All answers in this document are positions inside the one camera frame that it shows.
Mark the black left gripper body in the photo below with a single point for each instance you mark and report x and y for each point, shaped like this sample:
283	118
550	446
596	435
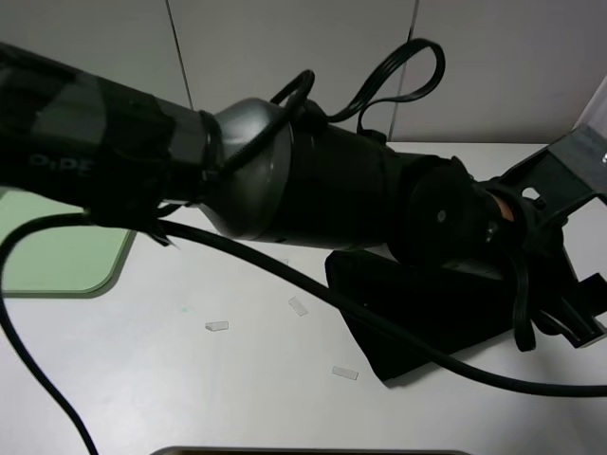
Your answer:
542	192

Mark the black short sleeve t-shirt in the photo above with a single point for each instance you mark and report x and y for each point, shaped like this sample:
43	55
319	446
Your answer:
450	310

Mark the light green plastic tray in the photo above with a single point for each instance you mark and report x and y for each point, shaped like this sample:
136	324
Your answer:
69	262

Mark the clear tape piece bottom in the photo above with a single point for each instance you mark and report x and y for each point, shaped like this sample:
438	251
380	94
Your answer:
345	373

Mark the clear tape piece by shirt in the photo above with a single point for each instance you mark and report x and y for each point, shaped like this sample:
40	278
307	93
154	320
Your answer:
298	307

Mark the clear tape piece lower left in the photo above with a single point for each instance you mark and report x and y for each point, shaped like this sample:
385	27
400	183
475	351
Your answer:
217	326

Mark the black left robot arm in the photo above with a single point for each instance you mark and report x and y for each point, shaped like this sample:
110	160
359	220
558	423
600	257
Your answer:
416	241

